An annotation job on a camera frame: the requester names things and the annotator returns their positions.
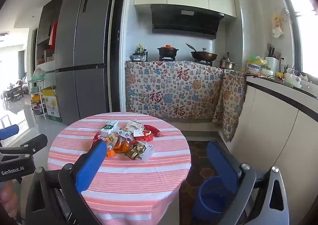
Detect blue plastic bin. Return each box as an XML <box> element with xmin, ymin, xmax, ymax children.
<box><xmin>192</xmin><ymin>176</ymin><xmax>239</xmax><ymax>225</ymax></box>

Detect white utensil holder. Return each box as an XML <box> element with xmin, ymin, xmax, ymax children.
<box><xmin>265</xmin><ymin>44</ymin><xmax>282</xmax><ymax>73</ymax></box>

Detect green storage rack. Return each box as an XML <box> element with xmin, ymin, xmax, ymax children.
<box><xmin>27</xmin><ymin>68</ymin><xmax>48</xmax><ymax>120</ymax></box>

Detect gas stove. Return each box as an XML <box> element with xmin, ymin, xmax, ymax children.
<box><xmin>158</xmin><ymin>56</ymin><xmax>213</xmax><ymax>66</ymax></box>

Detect red printed wrapper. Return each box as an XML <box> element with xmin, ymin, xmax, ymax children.
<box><xmin>92</xmin><ymin>133</ymin><xmax>104</xmax><ymax>148</ymax></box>

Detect window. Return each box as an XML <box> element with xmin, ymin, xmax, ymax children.
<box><xmin>281</xmin><ymin>0</ymin><xmax>318</xmax><ymax>84</ymax></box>

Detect grey refrigerator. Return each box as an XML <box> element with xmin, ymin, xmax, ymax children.
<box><xmin>54</xmin><ymin>0</ymin><xmax>117</xmax><ymax>126</ymax></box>

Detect white snack packet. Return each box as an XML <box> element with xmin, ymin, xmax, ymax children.
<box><xmin>118</xmin><ymin>131</ymin><xmax>133</xmax><ymax>141</ymax></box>

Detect red hanging bag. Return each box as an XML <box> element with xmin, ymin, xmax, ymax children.
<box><xmin>49</xmin><ymin>21</ymin><xmax>58</xmax><ymax>50</ymax></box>

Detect pink striped tablecloth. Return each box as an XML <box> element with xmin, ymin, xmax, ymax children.
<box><xmin>47</xmin><ymin>113</ymin><xmax>192</xmax><ymax>225</ymax></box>

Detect steel pot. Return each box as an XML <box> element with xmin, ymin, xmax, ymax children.
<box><xmin>218</xmin><ymin>52</ymin><xmax>235</xmax><ymax>70</ymax></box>

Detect black clay pot red lid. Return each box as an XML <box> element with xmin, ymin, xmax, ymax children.
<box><xmin>157</xmin><ymin>44</ymin><xmax>179</xmax><ymax>58</ymax></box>

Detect golden foil wrappers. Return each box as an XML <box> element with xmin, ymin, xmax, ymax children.
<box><xmin>124</xmin><ymin>142</ymin><xmax>147</xmax><ymax>160</ymax></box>

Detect yellow plastic bag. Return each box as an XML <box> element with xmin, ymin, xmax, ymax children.
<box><xmin>248</xmin><ymin>55</ymin><xmax>267</xmax><ymax>66</ymax></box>

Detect cardboard box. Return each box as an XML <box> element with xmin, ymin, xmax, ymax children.
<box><xmin>42</xmin><ymin>86</ymin><xmax>62</xmax><ymax>123</ymax></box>

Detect open shelf cabinet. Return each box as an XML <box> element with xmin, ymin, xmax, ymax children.
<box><xmin>36</xmin><ymin>0</ymin><xmax>65</xmax><ymax>73</ymax></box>

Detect black range hood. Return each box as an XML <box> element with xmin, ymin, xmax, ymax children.
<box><xmin>150</xmin><ymin>4</ymin><xmax>225</xmax><ymax>40</ymax></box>

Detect large printed cloth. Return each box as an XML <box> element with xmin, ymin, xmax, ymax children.
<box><xmin>124</xmin><ymin>60</ymin><xmax>225</xmax><ymax>123</ymax></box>

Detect wok with glass lid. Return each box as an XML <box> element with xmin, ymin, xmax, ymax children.
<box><xmin>191</xmin><ymin>47</ymin><xmax>218</xmax><ymax>61</ymax></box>

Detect beige patterned paper bag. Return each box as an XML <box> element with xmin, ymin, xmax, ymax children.
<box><xmin>124</xmin><ymin>120</ymin><xmax>144</xmax><ymax>132</ymax></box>

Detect narrow printed cloth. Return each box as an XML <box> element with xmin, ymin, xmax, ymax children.
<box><xmin>212</xmin><ymin>68</ymin><xmax>247</xmax><ymax>142</ymax></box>

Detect crushed orange drink can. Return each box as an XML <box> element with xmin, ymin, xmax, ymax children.
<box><xmin>107</xmin><ymin>138</ymin><xmax>133</xmax><ymax>157</ymax></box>

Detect black condiment rack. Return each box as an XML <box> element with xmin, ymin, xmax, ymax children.
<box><xmin>131</xmin><ymin>44</ymin><xmax>149</xmax><ymax>62</ymax></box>

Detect cream kitchen base cabinet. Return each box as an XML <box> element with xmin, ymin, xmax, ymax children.
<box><xmin>224</xmin><ymin>75</ymin><xmax>318</xmax><ymax>225</ymax></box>

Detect white blue printed bowl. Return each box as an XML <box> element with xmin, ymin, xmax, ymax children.
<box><xmin>247</xmin><ymin>62</ymin><xmax>261</xmax><ymax>74</ymax></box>

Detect white green milk carton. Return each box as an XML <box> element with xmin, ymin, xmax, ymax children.
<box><xmin>101</xmin><ymin>121</ymin><xmax>118</xmax><ymax>137</ymax></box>

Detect person's left hand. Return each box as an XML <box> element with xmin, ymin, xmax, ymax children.
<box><xmin>0</xmin><ymin>180</ymin><xmax>20</xmax><ymax>218</ymax></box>

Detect crushed white red paper cup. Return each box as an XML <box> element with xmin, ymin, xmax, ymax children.
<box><xmin>133</xmin><ymin>130</ymin><xmax>153</xmax><ymax>143</ymax></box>

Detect red sauce packet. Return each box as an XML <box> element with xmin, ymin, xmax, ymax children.
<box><xmin>144</xmin><ymin>124</ymin><xmax>166</xmax><ymax>137</ymax></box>

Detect wooden dining table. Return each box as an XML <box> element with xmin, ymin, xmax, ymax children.
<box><xmin>1</xmin><ymin>83</ymin><xmax>24</xmax><ymax>102</ymax></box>

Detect hexagon pattern floor mat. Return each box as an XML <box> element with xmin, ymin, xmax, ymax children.
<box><xmin>179</xmin><ymin>141</ymin><xmax>224</xmax><ymax>225</ymax></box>

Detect clear plastic box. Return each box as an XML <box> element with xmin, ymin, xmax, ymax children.
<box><xmin>139</xmin><ymin>142</ymin><xmax>155</xmax><ymax>163</ymax></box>

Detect white bowls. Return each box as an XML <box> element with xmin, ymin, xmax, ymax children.
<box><xmin>284</xmin><ymin>72</ymin><xmax>302</xmax><ymax>87</ymax></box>

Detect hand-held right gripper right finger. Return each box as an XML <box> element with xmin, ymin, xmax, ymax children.
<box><xmin>207</xmin><ymin>141</ymin><xmax>291</xmax><ymax>225</ymax></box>

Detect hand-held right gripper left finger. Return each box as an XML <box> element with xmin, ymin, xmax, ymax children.
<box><xmin>25</xmin><ymin>140</ymin><xmax>108</xmax><ymax>225</ymax></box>

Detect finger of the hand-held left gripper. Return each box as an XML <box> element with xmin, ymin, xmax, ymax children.
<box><xmin>0</xmin><ymin>134</ymin><xmax>48</xmax><ymax>157</ymax></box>
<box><xmin>0</xmin><ymin>124</ymin><xmax>20</xmax><ymax>141</ymax></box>

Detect hanging wall cloth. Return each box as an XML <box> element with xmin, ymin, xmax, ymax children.
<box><xmin>271</xmin><ymin>13</ymin><xmax>285</xmax><ymax>38</ymax></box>

